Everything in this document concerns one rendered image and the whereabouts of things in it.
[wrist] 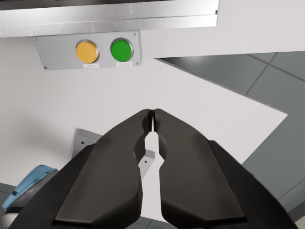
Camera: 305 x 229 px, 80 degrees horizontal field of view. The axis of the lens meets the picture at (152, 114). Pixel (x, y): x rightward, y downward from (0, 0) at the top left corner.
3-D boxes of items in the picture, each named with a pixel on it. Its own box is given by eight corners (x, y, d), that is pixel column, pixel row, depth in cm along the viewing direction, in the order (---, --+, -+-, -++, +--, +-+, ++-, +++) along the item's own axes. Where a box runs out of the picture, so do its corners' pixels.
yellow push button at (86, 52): (100, 60, 39) (98, 62, 37) (82, 61, 39) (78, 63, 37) (96, 40, 37) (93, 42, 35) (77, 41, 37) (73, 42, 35)
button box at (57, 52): (142, 58, 44) (140, 67, 38) (56, 62, 45) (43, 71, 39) (140, 26, 40) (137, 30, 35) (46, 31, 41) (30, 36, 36)
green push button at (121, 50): (133, 58, 39) (132, 61, 37) (114, 59, 39) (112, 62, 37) (131, 38, 36) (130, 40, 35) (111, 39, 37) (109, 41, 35)
